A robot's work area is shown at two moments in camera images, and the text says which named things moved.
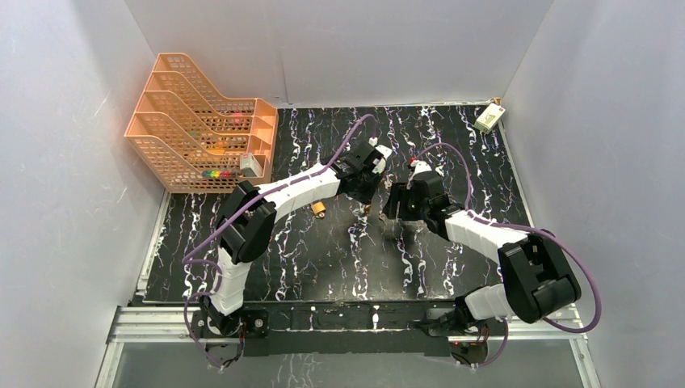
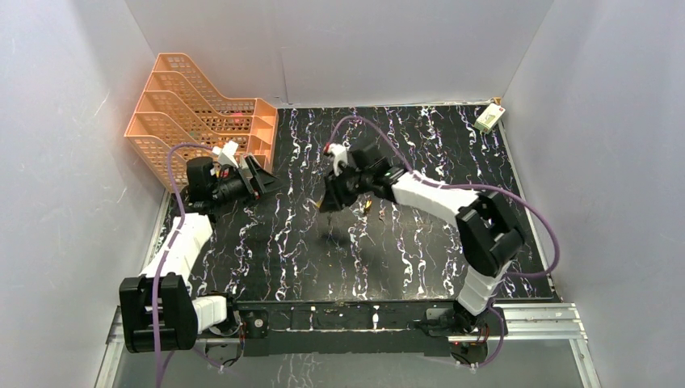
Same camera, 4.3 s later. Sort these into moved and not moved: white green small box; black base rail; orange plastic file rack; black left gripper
Moved: black left gripper
Not moved: black base rail; orange plastic file rack; white green small box
